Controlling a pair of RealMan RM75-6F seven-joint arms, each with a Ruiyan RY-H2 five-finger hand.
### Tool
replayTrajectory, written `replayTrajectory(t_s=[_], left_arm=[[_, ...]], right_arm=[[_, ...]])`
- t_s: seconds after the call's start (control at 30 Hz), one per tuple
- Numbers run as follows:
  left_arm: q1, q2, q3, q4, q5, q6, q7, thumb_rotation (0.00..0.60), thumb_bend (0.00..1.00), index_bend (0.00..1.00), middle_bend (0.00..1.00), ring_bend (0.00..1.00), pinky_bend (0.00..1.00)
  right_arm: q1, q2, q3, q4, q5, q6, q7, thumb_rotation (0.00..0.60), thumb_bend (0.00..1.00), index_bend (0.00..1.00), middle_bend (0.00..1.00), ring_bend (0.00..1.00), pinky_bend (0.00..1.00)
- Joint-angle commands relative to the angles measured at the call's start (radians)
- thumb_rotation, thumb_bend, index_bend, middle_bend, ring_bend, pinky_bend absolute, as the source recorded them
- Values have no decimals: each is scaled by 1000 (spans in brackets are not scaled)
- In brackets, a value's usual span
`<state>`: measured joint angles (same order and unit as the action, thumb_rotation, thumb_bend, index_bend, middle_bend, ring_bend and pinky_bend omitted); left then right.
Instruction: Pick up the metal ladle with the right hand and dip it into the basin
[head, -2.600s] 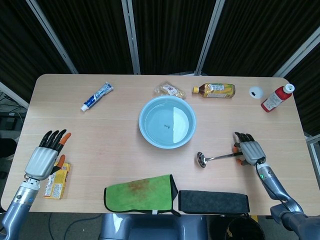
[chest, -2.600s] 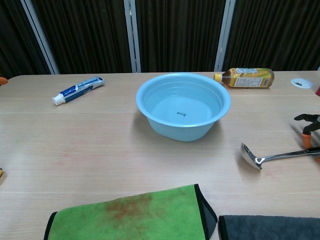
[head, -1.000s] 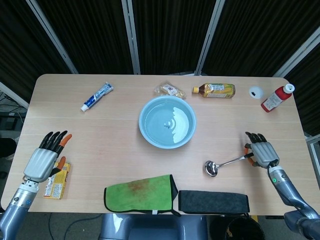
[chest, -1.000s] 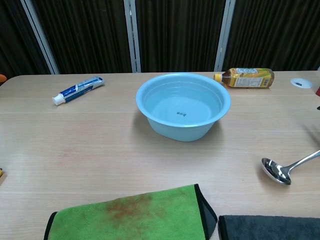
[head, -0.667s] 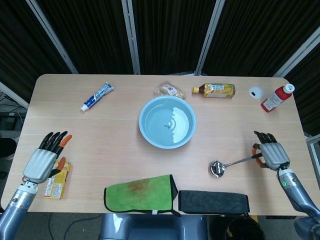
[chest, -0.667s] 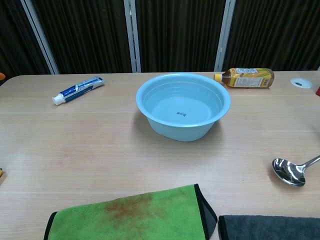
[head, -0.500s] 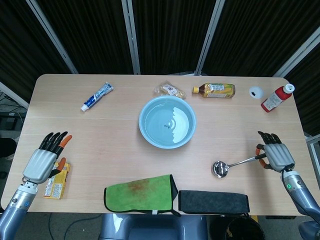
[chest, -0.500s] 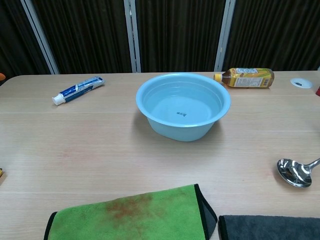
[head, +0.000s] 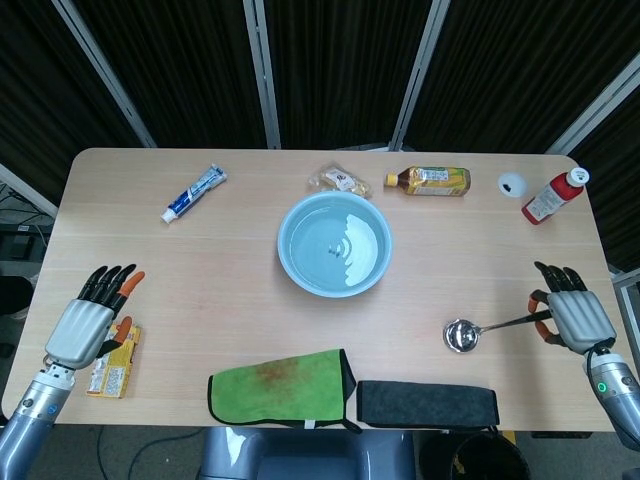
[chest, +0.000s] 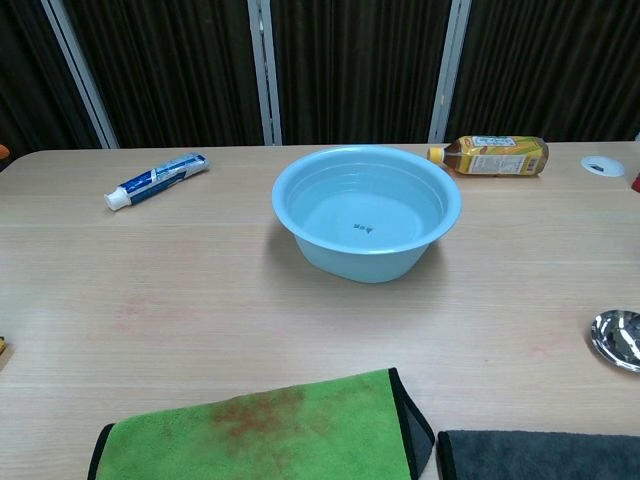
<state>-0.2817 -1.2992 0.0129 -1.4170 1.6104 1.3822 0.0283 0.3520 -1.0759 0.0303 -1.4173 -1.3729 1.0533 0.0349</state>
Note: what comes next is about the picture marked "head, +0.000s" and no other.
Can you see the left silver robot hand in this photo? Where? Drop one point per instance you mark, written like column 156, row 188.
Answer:
column 77, row 332

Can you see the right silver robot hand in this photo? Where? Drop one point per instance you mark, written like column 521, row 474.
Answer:
column 580, row 320

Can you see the metal ladle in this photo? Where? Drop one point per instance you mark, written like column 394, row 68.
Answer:
column 460, row 336

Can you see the light blue water bowl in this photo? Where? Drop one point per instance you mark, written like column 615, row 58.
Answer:
column 315, row 250

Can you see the yellow snack packet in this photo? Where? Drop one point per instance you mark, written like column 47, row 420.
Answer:
column 115, row 372

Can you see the red bottle white cap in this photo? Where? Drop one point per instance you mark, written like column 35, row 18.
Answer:
column 547, row 200

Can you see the black trash bin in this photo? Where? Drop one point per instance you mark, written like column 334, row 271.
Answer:
column 490, row 460

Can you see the dark grey folded cloth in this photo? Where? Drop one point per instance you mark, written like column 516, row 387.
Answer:
column 425, row 405

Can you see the blue white toothpaste tube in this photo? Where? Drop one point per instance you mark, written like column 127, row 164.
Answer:
column 192, row 192

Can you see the yellow label tea bottle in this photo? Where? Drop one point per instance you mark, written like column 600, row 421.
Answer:
column 435, row 181

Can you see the green stained cloth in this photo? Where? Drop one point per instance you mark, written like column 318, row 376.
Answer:
column 285, row 390

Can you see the grey blue robot torso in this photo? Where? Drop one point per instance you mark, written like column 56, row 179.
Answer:
column 305, row 457

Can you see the clear snack bag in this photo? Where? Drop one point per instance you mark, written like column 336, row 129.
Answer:
column 340, row 181

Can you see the grey metal frame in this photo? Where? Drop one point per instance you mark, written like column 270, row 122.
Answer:
column 625, row 285

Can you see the grey partition post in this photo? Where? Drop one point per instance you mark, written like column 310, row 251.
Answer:
column 595, row 107
column 27, row 190
column 262, row 75
column 420, row 75
column 102, row 72

